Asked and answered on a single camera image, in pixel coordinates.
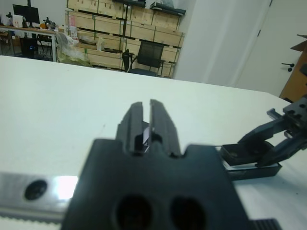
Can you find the black office chair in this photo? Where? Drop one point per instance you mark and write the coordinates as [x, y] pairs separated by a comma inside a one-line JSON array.
[[151, 51]]

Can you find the black box with white insert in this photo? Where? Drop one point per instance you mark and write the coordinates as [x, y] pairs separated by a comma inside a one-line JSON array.
[[254, 173]]

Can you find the long black case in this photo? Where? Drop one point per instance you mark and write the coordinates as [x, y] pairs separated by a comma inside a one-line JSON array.
[[168, 9]]

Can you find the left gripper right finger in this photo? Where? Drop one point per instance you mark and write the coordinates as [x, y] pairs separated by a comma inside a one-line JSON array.
[[163, 129]]

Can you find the yellow-green plastic bag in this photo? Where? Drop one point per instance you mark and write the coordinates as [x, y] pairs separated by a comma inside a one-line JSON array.
[[69, 48]]

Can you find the black computer tower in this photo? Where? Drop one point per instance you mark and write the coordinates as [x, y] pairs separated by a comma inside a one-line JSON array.
[[28, 46]]

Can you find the black computer monitor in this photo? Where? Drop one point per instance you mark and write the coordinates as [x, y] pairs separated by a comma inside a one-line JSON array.
[[26, 14]]

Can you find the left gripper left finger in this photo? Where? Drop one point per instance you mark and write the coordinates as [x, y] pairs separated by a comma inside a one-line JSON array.
[[130, 119]]

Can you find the white-framed desk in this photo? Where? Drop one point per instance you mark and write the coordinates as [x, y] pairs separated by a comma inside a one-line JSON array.
[[28, 29]]

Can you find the black waste bin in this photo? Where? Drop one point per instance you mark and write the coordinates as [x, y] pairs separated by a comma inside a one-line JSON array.
[[126, 60]]

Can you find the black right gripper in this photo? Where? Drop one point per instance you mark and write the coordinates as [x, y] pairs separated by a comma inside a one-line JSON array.
[[299, 119]]

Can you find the pink and white carton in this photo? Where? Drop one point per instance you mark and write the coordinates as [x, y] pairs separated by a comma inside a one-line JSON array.
[[72, 26]]

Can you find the black phone-like camera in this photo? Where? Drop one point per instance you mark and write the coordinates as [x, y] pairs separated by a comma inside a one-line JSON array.
[[233, 153]]

